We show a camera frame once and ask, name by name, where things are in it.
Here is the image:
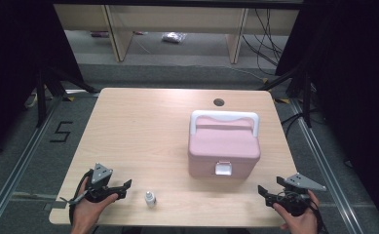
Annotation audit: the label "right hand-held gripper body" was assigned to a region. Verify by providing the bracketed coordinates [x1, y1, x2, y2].
[274, 173, 327, 217]

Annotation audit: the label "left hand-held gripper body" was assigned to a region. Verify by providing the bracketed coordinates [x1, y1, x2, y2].
[85, 163, 116, 204]

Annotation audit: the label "small white bottle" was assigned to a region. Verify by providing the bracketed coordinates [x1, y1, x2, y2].
[144, 190, 158, 209]

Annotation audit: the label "pink box with white handle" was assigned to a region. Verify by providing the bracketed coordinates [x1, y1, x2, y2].
[187, 109, 262, 179]

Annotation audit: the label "person's left hand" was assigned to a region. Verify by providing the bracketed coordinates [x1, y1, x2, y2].
[71, 176, 119, 227]

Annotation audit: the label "person's right hand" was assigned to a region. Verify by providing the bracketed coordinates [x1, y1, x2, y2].
[273, 190, 321, 234]

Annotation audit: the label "grey tape patch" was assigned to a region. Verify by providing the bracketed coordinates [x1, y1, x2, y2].
[43, 200, 68, 212]

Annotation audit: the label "black metal stand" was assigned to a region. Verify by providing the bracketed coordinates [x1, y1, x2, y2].
[258, 64, 314, 129]
[35, 66, 100, 129]

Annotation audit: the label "black curtain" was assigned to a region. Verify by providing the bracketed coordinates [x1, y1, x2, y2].
[275, 0, 379, 233]
[0, 0, 85, 164]

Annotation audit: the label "clear plastic bag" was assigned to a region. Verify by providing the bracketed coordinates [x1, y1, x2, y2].
[161, 31, 187, 45]

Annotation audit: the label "aluminium floor rail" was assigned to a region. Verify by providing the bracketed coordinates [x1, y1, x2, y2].
[289, 98, 362, 234]
[0, 96, 64, 234]

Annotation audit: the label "left hand-held gripper cable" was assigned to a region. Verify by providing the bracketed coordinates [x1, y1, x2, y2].
[59, 169, 95, 227]

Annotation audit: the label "hand-held gripper cable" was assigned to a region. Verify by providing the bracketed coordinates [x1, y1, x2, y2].
[59, 169, 95, 227]
[276, 189, 327, 234]

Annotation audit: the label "right hand-held gripper cable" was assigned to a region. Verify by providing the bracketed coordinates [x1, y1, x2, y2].
[276, 189, 327, 234]

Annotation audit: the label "black floor cables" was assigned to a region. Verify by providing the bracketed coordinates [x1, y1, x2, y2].
[280, 108, 319, 138]

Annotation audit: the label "white cable coil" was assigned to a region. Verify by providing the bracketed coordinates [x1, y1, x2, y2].
[23, 92, 39, 109]

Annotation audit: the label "thin white floor cable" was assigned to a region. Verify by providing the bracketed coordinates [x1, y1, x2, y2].
[193, 63, 267, 82]

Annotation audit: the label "black cable tangle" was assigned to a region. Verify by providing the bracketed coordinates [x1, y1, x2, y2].
[241, 8, 284, 76]

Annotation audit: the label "light wooden desk frame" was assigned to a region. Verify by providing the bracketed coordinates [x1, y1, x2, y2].
[54, 3, 300, 64]

